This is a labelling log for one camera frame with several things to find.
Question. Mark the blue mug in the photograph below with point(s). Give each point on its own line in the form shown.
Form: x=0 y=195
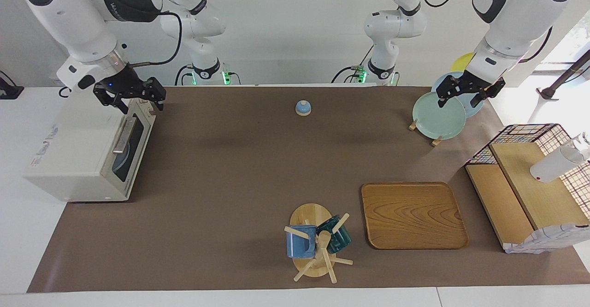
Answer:
x=299 y=247

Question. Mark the black metal pole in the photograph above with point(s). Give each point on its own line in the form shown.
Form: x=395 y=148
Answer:
x=560 y=81

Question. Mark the wooden shelf boards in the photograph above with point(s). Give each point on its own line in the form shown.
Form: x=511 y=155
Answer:
x=539 y=196

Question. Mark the rectangular wooden tray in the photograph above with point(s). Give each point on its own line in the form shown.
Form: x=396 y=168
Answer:
x=415 y=215

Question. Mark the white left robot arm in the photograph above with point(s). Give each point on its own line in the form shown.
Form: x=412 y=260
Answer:
x=516 y=12

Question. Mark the black clamp object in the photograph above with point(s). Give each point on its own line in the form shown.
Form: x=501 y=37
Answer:
x=11 y=92

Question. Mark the glass oven door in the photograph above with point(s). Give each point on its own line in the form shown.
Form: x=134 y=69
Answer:
x=143 y=145

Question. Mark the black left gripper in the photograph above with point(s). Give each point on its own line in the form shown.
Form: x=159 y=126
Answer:
x=470 y=83

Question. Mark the pale green plate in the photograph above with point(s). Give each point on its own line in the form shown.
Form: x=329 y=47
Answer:
x=438 y=120

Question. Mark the wooden plate rack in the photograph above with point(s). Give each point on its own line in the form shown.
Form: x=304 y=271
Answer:
x=437 y=141

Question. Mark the beige toaster oven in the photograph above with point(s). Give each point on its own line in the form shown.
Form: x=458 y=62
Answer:
x=69 y=150

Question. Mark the wooden mug tree stand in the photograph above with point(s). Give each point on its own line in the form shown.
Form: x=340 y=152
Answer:
x=309 y=215

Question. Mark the brown table mat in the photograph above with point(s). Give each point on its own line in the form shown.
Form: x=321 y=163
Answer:
x=230 y=205

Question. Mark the dark green mug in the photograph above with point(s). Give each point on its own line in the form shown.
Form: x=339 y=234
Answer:
x=339 y=240

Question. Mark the white patterned cloth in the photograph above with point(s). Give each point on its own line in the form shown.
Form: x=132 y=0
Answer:
x=548 y=238

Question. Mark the light blue racked plate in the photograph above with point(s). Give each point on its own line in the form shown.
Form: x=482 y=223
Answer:
x=475 y=108

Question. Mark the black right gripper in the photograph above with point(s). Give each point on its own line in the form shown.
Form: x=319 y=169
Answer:
x=122 y=83

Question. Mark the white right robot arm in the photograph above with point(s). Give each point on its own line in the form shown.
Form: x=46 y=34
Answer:
x=69 y=21

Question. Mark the white cylindrical bottle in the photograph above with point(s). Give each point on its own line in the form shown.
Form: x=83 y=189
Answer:
x=553 y=166

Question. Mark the yellow plate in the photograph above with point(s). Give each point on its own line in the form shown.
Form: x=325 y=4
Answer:
x=461 y=62

